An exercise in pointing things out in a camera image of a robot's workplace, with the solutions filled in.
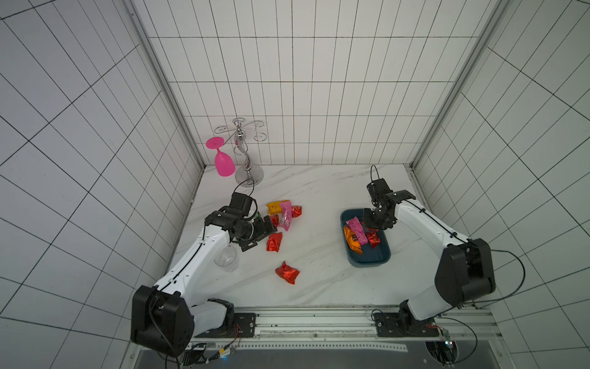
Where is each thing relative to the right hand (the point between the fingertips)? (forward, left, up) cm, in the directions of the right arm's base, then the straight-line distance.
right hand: (361, 222), depth 88 cm
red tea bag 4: (-7, +35, -6) cm, 36 cm away
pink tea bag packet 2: (+2, +31, -5) cm, 31 cm away
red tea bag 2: (+2, +35, -5) cm, 36 cm away
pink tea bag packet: (-3, -1, -6) cm, 6 cm away
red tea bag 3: (-3, -5, -5) cm, 8 cm away
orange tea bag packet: (-5, +3, -5) cm, 8 cm away
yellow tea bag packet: (+9, +37, -6) cm, 38 cm away
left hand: (-12, +36, +4) cm, 38 cm away
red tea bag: (+7, +27, -6) cm, 28 cm away
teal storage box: (-10, -5, -9) cm, 14 cm away
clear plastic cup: (-15, +52, -8) cm, 55 cm away
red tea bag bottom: (-20, +27, -6) cm, 34 cm away
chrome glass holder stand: (+28, +53, -6) cm, 60 cm away
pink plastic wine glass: (+20, +59, +11) cm, 63 cm away
